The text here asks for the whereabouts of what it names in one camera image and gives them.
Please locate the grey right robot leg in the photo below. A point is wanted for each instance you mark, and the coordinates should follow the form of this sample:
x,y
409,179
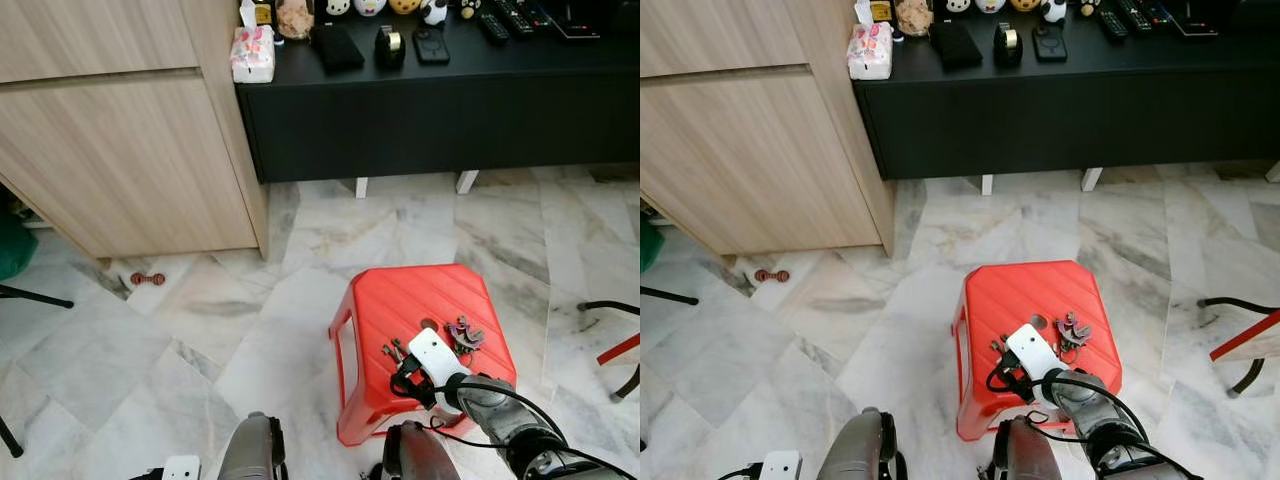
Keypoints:
x,y
1020,455
415,455

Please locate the green plastic bin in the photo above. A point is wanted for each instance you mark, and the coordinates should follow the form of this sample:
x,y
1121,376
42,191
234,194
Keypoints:
x,y
650,245
15,250

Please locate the flat black box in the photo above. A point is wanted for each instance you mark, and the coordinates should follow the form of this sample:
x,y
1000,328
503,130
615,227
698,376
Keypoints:
x,y
1192,22
575,25

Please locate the clear jar with red lid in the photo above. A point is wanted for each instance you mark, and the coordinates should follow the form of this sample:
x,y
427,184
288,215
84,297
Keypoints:
x,y
294,18
913,16

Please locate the black tape dispenser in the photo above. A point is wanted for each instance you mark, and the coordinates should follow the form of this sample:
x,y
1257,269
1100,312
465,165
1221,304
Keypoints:
x,y
1008,48
390,50

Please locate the light wood cabinet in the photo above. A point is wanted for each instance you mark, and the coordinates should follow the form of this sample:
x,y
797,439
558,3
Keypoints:
x,y
120,150
750,150

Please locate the black low console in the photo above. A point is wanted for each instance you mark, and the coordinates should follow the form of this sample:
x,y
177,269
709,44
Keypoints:
x,y
440,120
1060,115

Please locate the black phone case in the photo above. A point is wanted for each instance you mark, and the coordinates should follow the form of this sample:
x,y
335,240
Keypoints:
x,y
431,46
1050,43

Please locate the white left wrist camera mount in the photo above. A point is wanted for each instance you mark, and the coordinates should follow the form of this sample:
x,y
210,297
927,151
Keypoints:
x,y
782,466
182,468

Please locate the dark key bunch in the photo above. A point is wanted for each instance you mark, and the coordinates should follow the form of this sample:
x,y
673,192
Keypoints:
x,y
464,335
1072,331

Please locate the red dumbbell shaped toy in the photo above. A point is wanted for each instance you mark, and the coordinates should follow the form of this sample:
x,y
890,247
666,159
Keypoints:
x,y
772,276
147,279

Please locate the black remote control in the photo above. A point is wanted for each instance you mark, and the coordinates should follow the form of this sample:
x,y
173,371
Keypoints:
x,y
494,26
1137,15
1113,23
517,17

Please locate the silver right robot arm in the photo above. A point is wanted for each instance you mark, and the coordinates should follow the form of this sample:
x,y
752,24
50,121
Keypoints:
x,y
500,410
1095,405

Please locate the black wallet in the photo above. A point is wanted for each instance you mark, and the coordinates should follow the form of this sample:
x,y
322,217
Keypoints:
x,y
957,45
338,48

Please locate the red seat black leg chair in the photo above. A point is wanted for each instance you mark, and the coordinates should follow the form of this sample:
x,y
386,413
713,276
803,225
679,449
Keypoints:
x,y
1250,345
622,350

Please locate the red plastic stool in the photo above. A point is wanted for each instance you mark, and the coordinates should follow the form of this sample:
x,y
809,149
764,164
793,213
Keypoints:
x,y
1010,300
400,300

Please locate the pink white tissue pack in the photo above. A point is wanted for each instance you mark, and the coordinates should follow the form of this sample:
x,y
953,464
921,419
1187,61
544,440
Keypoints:
x,y
252,55
870,52

